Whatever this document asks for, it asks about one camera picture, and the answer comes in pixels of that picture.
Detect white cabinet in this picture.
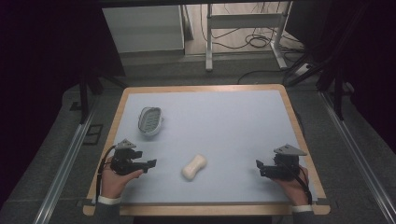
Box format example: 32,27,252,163
102,5,186,54

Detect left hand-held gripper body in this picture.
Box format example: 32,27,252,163
110,138,144,176

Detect aluminium rail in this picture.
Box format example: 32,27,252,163
318,91,396,224
32,98,100,224

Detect black curtain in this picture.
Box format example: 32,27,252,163
0,0,127,206
284,0,396,153

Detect white oval soap dish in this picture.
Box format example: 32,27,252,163
137,106,165,137

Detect white metal desk frame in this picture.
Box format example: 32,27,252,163
205,1,294,73

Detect light blue table mat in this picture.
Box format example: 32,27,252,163
92,90,319,205

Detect black metal stand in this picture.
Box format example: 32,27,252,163
78,66,128,125
285,6,356,122

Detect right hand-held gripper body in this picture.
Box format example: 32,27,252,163
270,143,308,182

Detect white power strip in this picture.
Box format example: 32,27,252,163
293,63,313,77

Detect black floor plate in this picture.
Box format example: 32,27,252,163
82,123,105,147

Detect black floor cables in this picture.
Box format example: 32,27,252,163
199,2,307,55

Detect person's left hand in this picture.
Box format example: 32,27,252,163
100,156,145,200

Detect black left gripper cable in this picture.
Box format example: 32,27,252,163
94,145,118,203

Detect person's right hand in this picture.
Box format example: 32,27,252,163
274,165,311,207

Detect cream soap bar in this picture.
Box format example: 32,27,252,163
181,153,208,181

